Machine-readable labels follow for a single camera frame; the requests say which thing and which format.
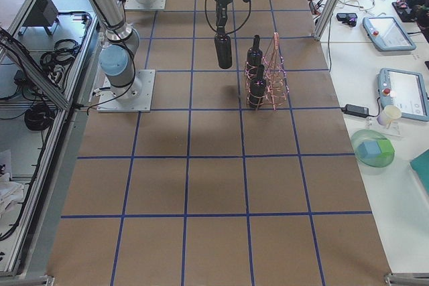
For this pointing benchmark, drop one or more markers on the green plastic bowl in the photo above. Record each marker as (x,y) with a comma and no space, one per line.
(370,135)

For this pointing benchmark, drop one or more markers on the dark glass wine bottle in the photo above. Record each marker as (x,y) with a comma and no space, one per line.
(222,43)

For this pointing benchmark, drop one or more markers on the dark wine bottle far rack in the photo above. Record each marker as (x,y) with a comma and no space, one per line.
(254,56)

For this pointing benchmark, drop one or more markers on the blue teach pendant far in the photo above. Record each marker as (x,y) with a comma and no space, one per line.
(387,34)

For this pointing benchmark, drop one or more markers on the blue teach pendant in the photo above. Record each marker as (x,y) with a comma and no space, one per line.
(387,34)
(405,90)

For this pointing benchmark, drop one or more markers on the copper wire wine rack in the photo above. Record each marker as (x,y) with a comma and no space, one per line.
(276,91)

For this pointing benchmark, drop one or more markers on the blue teach pendant near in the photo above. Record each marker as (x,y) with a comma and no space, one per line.
(405,90)

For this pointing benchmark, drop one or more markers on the teal tray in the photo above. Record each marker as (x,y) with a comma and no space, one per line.
(420,165)

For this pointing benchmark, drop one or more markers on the black power adapter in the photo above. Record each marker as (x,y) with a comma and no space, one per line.
(354,110)

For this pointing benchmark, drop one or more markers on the paper cup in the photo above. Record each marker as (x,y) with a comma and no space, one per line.
(389,114)

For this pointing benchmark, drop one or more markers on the blue foam cube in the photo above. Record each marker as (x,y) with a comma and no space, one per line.
(368,150)

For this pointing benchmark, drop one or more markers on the green foam cube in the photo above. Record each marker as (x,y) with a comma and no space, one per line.
(385,148)

